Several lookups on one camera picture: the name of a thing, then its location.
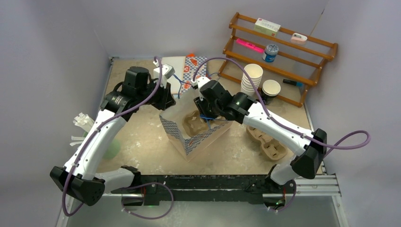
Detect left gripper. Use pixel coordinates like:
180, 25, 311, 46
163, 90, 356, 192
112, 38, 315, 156
137, 78, 176, 110

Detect checkered paper bag blue handles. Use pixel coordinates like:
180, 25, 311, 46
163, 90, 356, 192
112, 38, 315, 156
159, 87, 232, 162

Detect brown pulp cup carrier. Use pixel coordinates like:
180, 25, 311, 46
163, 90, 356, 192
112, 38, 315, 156
182, 110, 216, 137

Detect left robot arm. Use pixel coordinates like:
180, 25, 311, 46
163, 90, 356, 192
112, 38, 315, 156
50, 64, 175, 211

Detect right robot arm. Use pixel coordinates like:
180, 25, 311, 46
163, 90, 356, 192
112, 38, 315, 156
192, 77, 327, 192

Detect stack of flat paper bags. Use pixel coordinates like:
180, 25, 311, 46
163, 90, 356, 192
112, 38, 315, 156
162, 55, 208, 95

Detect stack of white paper cups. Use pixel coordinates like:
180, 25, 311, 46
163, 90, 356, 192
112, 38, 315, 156
241, 64, 263, 96

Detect dark paper cup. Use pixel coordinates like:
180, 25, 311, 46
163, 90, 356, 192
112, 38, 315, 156
260, 79, 281, 105

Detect stack of pulp carriers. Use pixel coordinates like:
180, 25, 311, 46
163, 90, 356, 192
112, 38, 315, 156
246, 126, 288, 161

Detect pink highlighter pen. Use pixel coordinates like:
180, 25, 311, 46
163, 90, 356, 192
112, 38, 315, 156
235, 38, 264, 53

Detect blue white jar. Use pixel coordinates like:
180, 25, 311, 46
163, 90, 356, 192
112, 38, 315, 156
262, 44, 279, 63

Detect wrapped white straws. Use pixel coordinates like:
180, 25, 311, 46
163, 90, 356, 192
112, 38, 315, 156
70, 113, 95, 147

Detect wooden shelf rack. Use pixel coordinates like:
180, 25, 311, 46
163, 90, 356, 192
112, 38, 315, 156
222, 12, 338, 107

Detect black blue marker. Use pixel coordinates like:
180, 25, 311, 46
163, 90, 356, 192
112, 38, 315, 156
283, 79, 303, 87

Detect white green box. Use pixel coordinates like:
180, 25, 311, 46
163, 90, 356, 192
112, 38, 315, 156
253, 18, 281, 37

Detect white pink small device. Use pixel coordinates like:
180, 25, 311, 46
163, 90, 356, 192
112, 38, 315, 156
290, 33, 308, 45

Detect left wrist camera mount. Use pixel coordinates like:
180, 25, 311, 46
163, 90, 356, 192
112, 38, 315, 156
153, 61, 175, 88

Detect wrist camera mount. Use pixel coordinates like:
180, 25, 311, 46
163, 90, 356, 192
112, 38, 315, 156
153, 61, 175, 88
191, 77, 210, 90

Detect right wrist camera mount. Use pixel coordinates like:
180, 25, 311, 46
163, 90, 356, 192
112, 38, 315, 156
191, 77, 210, 90

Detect black aluminium base frame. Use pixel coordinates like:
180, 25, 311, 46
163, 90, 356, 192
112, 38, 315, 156
67, 174, 342, 209

